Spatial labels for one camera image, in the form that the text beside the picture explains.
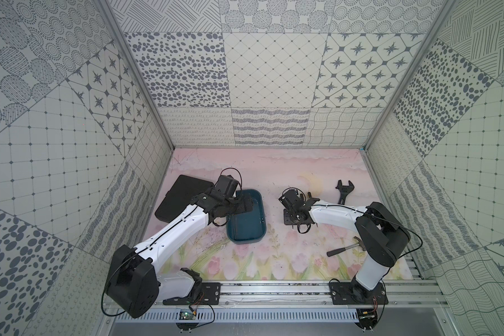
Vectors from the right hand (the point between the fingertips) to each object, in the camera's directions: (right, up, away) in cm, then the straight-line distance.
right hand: (292, 219), depth 93 cm
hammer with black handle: (+15, -12, -9) cm, 21 cm away
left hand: (-21, +10, -11) cm, 26 cm away
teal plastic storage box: (-20, -3, -1) cm, 20 cm away
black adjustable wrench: (+27, +12, +9) cm, 31 cm away
